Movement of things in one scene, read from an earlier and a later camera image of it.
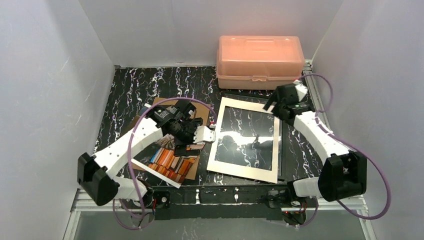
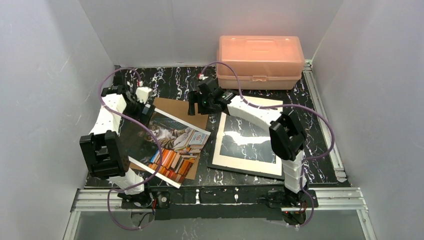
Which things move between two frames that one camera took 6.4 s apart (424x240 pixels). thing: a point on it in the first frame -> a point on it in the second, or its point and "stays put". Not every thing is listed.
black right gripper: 276,100 -> 192,103
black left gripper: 185,145 -> 145,112
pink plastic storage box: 258,62 stays put
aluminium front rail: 82,203 stays put
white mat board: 220,167 -> 244,164
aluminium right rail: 309,73 stays put
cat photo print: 157,159 stays put
